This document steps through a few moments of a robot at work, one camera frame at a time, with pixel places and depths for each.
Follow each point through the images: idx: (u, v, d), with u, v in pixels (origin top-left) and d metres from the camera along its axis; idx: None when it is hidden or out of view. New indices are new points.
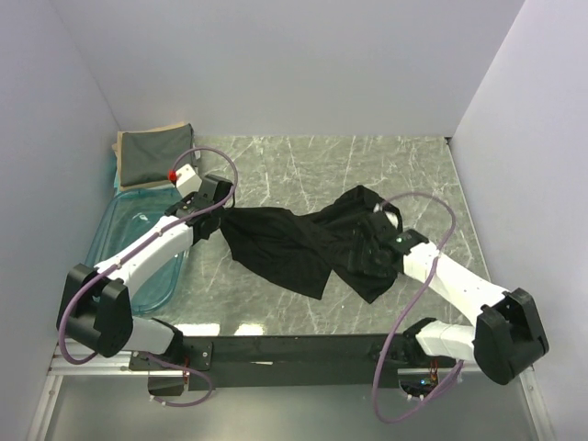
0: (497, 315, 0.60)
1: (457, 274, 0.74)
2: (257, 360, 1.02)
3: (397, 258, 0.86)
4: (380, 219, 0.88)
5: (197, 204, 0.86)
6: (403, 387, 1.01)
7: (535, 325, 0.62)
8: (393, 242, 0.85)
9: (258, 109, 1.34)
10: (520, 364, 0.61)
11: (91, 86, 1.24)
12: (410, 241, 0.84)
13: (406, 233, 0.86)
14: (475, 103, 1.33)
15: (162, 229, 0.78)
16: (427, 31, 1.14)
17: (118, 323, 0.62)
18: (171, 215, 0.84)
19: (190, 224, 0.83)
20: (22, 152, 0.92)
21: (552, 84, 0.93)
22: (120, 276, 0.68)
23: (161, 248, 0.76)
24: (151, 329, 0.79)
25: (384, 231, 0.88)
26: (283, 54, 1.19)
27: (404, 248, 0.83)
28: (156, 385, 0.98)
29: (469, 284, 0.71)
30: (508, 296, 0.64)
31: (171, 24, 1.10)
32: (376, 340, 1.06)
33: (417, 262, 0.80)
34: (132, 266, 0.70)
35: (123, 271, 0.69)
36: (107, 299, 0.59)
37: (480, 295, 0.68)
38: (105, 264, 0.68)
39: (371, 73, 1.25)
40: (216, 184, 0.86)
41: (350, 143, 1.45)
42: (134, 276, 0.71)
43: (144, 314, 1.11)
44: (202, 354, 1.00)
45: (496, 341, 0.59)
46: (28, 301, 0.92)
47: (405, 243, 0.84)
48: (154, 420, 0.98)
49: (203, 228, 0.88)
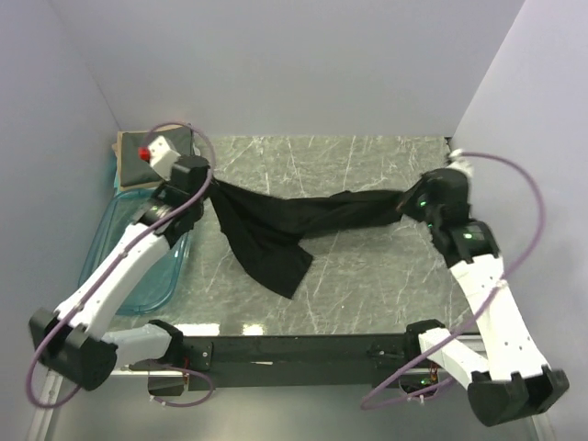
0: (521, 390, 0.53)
1: (511, 321, 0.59)
2: (257, 360, 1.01)
3: (450, 252, 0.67)
4: (461, 192, 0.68)
5: (170, 199, 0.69)
6: (403, 387, 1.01)
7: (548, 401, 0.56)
8: (460, 235, 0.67)
9: (258, 109, 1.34)
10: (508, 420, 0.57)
11: (91, 85, 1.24)
12: (479, 243, 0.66)
13: (474, 227, 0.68)
14: (475, 103, 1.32)
15: (125, 249, 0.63)
16: (426, 31, 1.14)
17: (95, 363, 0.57)
18: (139, 221, 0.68)
19: (161, 233, 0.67)
20: (22, 151, 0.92)
21: (553, 83, 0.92)
22: (82, 320, 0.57)
23: (129, 269, 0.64)
24: (145, 342, 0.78)
25: (453, 209, 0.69)
26: (282, 53, 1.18)
27: (468, 254, 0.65)
28: (156, 384, 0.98)
29: (514, 338, 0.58)
30: (546, 375, 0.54)
31: (170, 24, 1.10)
32: (375, 339, 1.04)
33: (473, 277, 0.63)
34: (96, 305, 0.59)
35: (85, 313, 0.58)
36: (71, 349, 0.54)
37: (517, 359, 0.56)
38: (66, 305, 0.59)
39: (370, 74, 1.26)
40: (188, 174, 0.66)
41: (350, 143, 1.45)
42: (103, 313, 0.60)
43: (144, 314, 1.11)
44: (202, 354, 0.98)
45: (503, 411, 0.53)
46: (28, 301, 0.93)
47: (474, 243, 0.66)
48: (153, 420, 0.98)
49: (178, 228, 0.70)
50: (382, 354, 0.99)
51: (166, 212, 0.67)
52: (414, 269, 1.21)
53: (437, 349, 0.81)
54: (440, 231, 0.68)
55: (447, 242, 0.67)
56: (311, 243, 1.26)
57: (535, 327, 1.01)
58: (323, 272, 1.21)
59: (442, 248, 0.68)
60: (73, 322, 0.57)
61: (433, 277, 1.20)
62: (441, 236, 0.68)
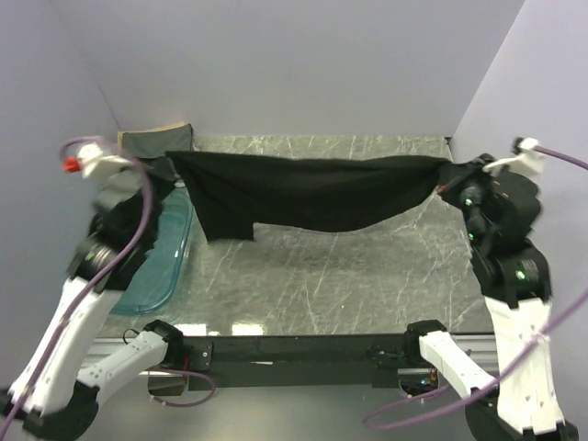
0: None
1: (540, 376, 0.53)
2: (257, 360, 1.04)
3: (495, 286, 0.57)
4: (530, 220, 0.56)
5: (109, 240, 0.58)
6: (404, 387, 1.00)
7: None
8: (513, 274, 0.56)
9: (258, 109, 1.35)
10: None
11: (91, 86, 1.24)
12: (534, 283, 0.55)
13: (531, 264, 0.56)
14: (475, 103, 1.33)
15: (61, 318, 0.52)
16: (426, 30, 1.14)
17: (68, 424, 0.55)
18: (76, 277, 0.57)
19: (100, 288, 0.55)
20: (22, 150, 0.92)
21: (553, 83, 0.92)
22: (36, 402, 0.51)
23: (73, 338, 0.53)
24: (135, 363, 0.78)
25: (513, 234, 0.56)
26: (282, 53, 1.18)
27: (514, 299, 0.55)
28: (156, 385, 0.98)
29: (537, 393, 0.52)
30: (559, 432, 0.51)
31: (171, 24, 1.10)
32: (375, 339, 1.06)
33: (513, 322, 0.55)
34: (46, 384, 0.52)
35: (38, 393, 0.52)
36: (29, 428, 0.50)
37: (537, 416, 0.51)
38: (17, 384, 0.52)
39: (371, 74, 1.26)
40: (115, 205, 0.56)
41: (350, 143, 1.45)
42: (60, 386, 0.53)
43: (144, 314, 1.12)
44: (202, 354, 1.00)
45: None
46: (28, 300, 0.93)
47: (524, 286, 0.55)
48: (154, 420, 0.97)
49: (126, 270, 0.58)
50: (382, 353, 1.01)
51: (104, 256, 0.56)
52: (415, 269, 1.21)
53: (438, 356, 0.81)
54: (486, 258, 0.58)
55: (491, 272, 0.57)
56: (311, 243, 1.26)
57: None
58: (323, 272, 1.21)
59: (486, 279, 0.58)
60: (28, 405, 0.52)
61: (433, 277, 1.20)
62: (485, 265, 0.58)
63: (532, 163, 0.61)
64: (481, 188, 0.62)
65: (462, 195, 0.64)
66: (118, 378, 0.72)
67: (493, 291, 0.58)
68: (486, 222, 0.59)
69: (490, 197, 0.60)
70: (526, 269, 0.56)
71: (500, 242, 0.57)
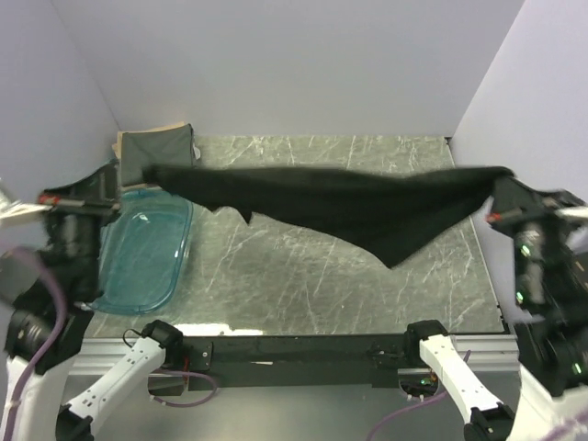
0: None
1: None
2: (256, 360, 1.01)
3: (547, 369, 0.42)
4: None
5: (41, 314, 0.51)
6: (403, 387, 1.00)
7: None
8: (567, 358, 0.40)
9: (258, 108, 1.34)
10: None
11: (91, 86, 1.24)
12: None
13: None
14: (475, 103, 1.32)
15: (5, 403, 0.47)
16: (426, 30, 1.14)
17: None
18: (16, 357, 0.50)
19: (41, 369, 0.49)
20: (22, 151, 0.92)
21: (553, 83, 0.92)
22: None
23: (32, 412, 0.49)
24: (132, 376, 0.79)
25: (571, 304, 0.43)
26: (282, 52, 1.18)
27: (559, 389, 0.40)
28: (156, 385, 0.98)
29: None
30: None
31: (171, 24, 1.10)
32: (376, 339, 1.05)
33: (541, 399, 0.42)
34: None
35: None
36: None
37: None
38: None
39: (371, 74, 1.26)
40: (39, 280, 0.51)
41: (350, 143, 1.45)
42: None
43: (144, 314, 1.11)
44: (202, 354, 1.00)
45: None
46: None
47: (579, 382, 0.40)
48: (154, 420, 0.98)
49: (68, 341, 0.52)
50: (382, 353, 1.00)
51: (38, 337, 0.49)
52: (415, 269, 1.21)
53: (438, 363, 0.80)
54: (541, 343, 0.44)
55: (542, 357, 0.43)
56: (311, 243, 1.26)
57: None
58: (322, 272, 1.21)
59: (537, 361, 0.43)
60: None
61: (433, 277, 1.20)
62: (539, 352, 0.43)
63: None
64: (545, 237, 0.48)
65: (521, 241, 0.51)
66: (115, 400, 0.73)
67: (542, 377, 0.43)
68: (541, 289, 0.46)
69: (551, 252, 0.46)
70: (586, 364, 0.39)
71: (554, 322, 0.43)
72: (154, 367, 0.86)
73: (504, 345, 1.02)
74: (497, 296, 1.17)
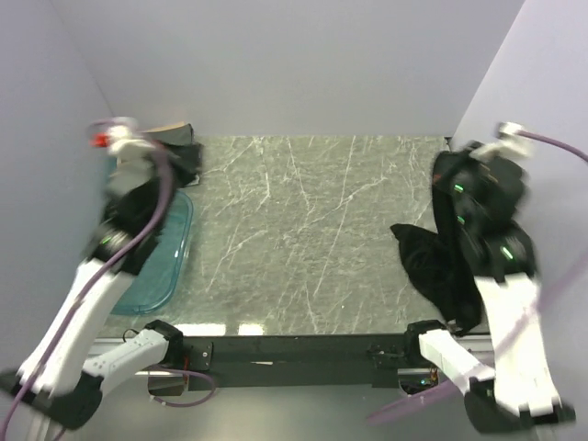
0: (525, 422, 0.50)
1: (529, 348, 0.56)
2: (257, 360, 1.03)
3: (486, 263, 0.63)
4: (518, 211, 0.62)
5: (125, 223, 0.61)
6: (403, 388, 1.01)
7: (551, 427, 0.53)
8: (499, 250, 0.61)
9: (258, 109, 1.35)
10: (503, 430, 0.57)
11: (91, 86, 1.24)
12: (520, 258, 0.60)
13: (517, 243, 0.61)
14: (475, 103, 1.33)
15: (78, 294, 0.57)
16: (427, 30, 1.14)
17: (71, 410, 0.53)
18: (93, 257, 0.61)
19: (116, 269, 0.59)
20: (23, 151, 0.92)
21: (553, 84, 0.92)
22: (46, 379, 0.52)
23: (91, 312, 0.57)
24: (138, 360, 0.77)
25: (502, 215, 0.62)
26: (283, 53, 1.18)
27: (502, 275, 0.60)
28: (156, 385, 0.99)
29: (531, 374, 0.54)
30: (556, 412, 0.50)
31: (172, 25, 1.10)
32: (376, 339, 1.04)
33: (506, 299, 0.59)
34: (58, 361, 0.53)
35: (48, 372, 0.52)
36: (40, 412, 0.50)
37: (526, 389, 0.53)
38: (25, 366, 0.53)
39: (371, 74, 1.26)
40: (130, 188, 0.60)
41: (350, 143, 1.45)
42: (68, 371, 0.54)
43: (144, 314, 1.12)
44: (202, 354, 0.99)
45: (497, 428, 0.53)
46: (29, 300, 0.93)
47: (511, 266, 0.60)
48: (154, 420, 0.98)
49: (140, 255, 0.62)
50: (382, 353, 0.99)
51: (122, 243, 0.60)
52: None
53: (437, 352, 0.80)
54: (475, 239, 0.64)
55: (480, 255, 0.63)
56: (311, 243, 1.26)
57: None
58: (323, 272, 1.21)
59: (476, 259, 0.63)
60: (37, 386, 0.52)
61: None
62: (476, 245, 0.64)
63: (517, 146, 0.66)
64: (470, 174, 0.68)
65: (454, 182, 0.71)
66: (121, 372, 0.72)
67: (482, 270, 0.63)
68: (474, 204, 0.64)
69: (479, 179, 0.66)
70: (513, 248, 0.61)
71: (490, 222, 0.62)
72: (152, 361, 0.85)
73: None
74: None
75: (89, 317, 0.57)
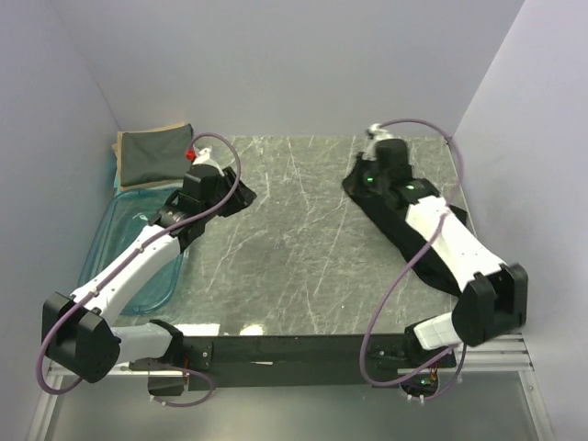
0: (487, 285, 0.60)
1: (459, 234, 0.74)
2: (257, 360, 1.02)
3: (403, 204, 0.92)
4: (402, 157, 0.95)
5: (184, 207, 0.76)
6: (404, 387, 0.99)
7: (519, 300, 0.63)
8: (409, 189, 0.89)
9: (259, 108, 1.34)
10: (493, 331, 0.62)
11: (91, 85, 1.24)
12: (423, 191, 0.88)
13: (422, 186, 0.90)
14: (475, 103, 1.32)
15: (142, 244, 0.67)
16: (427, 30, 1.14)
17: (102, 349, 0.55)
18: (154, 224, 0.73)
19: (175, 234, 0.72)
20: (22, 151, 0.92)
21: (552, 84, 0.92)
22: (97, 305, 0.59)
23: (141, 265, 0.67)
24: (140, 348, 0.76)
25: (401, 171, 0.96)
26: (282, 52, 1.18)
27: (416, 200, 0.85)
28: (156, 385, 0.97)
29: (469, 249, 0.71)
30: (503, 268, 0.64)
31: (171, 23, 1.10)
32: (375, 339, 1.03)
33: (425, 214, 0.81)
34: (111, 291, 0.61)
35: (100, 299, 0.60)
36: (83, 332, 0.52)
37: (476, 261, 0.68)
38: (81, 292, 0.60)
39: (372, 73, 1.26)
40: (199, 181, 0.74)
41: (350, 143, 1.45)
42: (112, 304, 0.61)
43: (144, 314, 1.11)
44: (202, 354, 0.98)
45: (475, 309, 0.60)
46: (29, 301, 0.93)
47: (417, 194, 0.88)
48: (154, 421, 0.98)
49: (191, 232, 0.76)
50: (381, 354, 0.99)
51: (181, 217, 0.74)
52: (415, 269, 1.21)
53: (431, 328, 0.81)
54: (390, 191, 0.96)
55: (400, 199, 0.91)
56: (311, 243, 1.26)
57: (535, 329, 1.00)
58: (323, 272, 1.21)
59: (395, 203, 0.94)
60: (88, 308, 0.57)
61: None
62: (390, 194, 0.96)
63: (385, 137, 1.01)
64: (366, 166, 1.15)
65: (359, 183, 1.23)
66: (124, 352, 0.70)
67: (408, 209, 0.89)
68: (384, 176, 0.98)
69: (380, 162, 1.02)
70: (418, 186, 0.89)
71: (394, 180, 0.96)
72: (152, 356, 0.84)
73: (505, 344, 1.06)
74: None
75: (141, 268, 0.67)
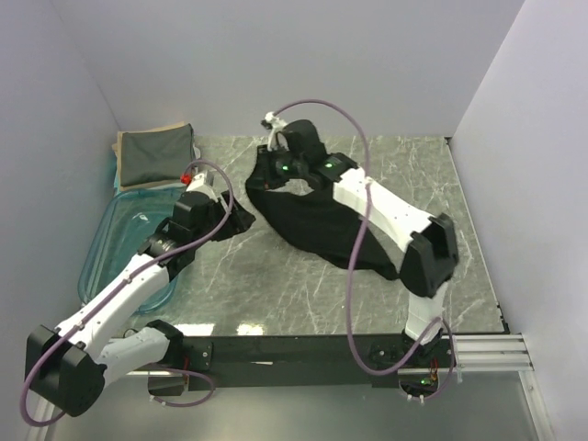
0: (424, 242, 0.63)
1: (386, 200, 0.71)
2: (257, 360, 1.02)
3: (326, 185, 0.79)
4: (313, 137, 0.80)
5: (174, 235, 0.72)
6: (403, 387, 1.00)
7: (451, 244, 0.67)
8: (323, 168, 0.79)
9: (259, 108, 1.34)
10: (437, 279, 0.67)
11: (91, 85, 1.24)
12: (339, 164, 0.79)
13: (336, 160, 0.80)
14: (475, 103, 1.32)
15: (131, 274, 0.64)
16: (426, 30, 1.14)
17: (84, 382, 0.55)
18: (143, 253, 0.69)
19: (165, 263, 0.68)
20: (22, 151, 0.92)
21: (553, 84, 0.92)
22: (82, 338, 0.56)
23: (130, 297, 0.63)
24: (135, 360, 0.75)
25: (313, 150, 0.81)
26: (282, 52, 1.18)
27: (333, 175, 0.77)
28: (157, 385, 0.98)
29: (399, 210, 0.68)
30: (434, 222, 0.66)
31: (171, 22, 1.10)
32: (374, 340, 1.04)
33: (348, 187, 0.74)
34: (96, 324, 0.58)
35: (85, 333, 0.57)
36: (65, 367, 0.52)
37: (411, 222, 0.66)
38: (67, 325, 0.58)
39: (371, 73, 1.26)
40: (190, 209, 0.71)
41: (350, 143, 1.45)
42: (98, 337, 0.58)
43: (144, 314, 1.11)
44: (202, 354, 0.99)
45: (419, 265, 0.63)
46: (29, 300, 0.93)
47: (334, 170, 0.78)
48: (154, 421, 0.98)
49: (181, 261, 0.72)
50: (382, 354, 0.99)
51: (172, 245, 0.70)
52: None
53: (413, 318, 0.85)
54: (310, 173, 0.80)
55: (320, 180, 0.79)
56: None
57: (536, 328, 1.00)
58: (323, 272, 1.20)
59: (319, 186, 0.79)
60: (73, 342, 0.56)
61: None
62: (311, 176, 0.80)
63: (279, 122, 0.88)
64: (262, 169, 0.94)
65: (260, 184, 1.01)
66: (122, 365, 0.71)
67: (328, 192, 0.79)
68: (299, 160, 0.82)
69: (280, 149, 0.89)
70: (332, 162, 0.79)
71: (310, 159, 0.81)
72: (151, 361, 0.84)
73: (504, 345, 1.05)
74: (497, 296, 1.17)
75: (130, 299, 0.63)
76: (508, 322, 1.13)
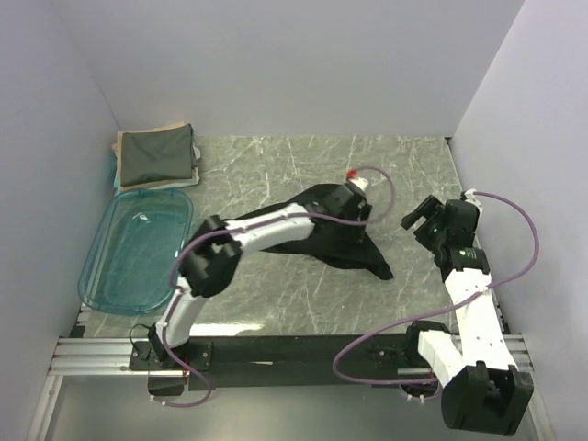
0: (483, 377, 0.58)
1: (484, 317, 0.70)
2: (257, 360, 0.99)
3: (446, 266, 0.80)
4: (469, 221, 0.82)
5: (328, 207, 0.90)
6: (403, 387, 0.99)
7: (514, 411, 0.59)
8: (457, 252, 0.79)
9: (259, 108, 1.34)
10: (472, 422, 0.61)
11: (91, 85, 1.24)
12: (473, 257, 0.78)
13: (475, 254, 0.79)
14: (475, 103, 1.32)
15: (288, 214, 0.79)
16: (427, 30, 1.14)
17: (223, 275, 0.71)
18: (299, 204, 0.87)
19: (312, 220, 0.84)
20: (22, 149, 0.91)
21: (552, 83, 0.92)
22: (242, 238, 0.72)
23: (280, 230, 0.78)
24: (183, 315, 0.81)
25: (462, 232, 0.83)
26: (282, 52, 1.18)
27: (459, 264, 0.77)
28: (156, 385, 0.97)
29: (488, 337, 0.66)
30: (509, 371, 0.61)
31: (171, 22, 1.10)
32: (375, 338, 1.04)
33: (457, 282, 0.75)
34: (254, 235, 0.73)
35: (244, 235, 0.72)
36: (222, 253, 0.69)
37: (487, 350, 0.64)
38: (233, 223, 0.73)
39: (372, 73, 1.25)
40: (350, 197, 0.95)
41: (350, 142, 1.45)
42: (252, 243, 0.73)
43: (144, 314, 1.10)
44: (202, 354, 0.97)
45: (463, 394, 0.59)
46: (29, 301, 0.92)
47: (466, 261, 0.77)
48: (154, 420, 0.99)
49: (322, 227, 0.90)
50: (382, 354, 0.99)
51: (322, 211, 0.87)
52: (414, 269, 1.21)
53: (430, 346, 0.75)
54: (442, 246, 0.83)
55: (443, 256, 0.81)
56: None
57: (536, 329, 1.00)
58: (323, 272, 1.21)
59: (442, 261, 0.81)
60: (234, 239, 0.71)
61: (433, 277, 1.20)
62: (440, 248, 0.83)
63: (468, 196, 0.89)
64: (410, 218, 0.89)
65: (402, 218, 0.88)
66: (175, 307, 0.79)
67: (445, 271, 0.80)
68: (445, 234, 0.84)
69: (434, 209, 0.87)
70: (469, 253, 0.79)
71: (451, 236, 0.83)
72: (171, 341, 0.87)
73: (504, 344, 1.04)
74: (496, 295, 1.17)
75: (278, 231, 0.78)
76: (508, 322, 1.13)
